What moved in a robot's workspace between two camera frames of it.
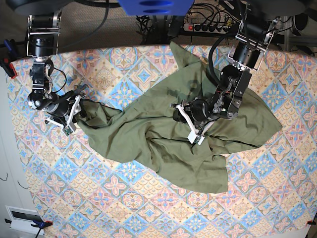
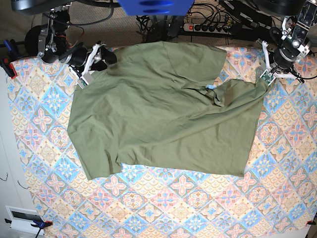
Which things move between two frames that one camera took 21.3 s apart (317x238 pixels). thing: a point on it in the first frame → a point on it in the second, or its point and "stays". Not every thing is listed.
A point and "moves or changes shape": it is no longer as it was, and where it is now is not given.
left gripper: (66, 108) → (80, 61)
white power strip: (195, 28) stays
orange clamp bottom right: (310, 222) stays
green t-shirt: (149, 135) moves or changes shape
